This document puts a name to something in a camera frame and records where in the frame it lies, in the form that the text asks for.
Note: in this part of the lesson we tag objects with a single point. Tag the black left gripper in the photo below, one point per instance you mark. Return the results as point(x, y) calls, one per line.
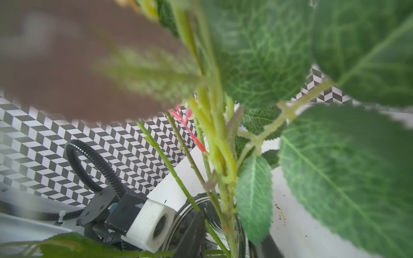
point(107, 218)

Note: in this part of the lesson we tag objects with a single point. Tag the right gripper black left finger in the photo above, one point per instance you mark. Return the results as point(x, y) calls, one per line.
point(193, 241)

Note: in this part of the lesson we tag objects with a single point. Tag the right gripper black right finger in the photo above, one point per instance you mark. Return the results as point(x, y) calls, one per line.
point(265, 249)

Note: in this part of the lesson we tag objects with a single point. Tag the white and blue flower stem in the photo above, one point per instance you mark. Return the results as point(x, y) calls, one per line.
point(69, 161)

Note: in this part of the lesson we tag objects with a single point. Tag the coral pink rose stem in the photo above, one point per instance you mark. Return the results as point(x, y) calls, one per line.
point(293, 85)

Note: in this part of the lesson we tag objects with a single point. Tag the clear glass vase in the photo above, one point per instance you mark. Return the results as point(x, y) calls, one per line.
point(216, 244)

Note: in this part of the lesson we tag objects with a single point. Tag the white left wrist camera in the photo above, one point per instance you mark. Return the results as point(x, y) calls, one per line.
point(150, 227)

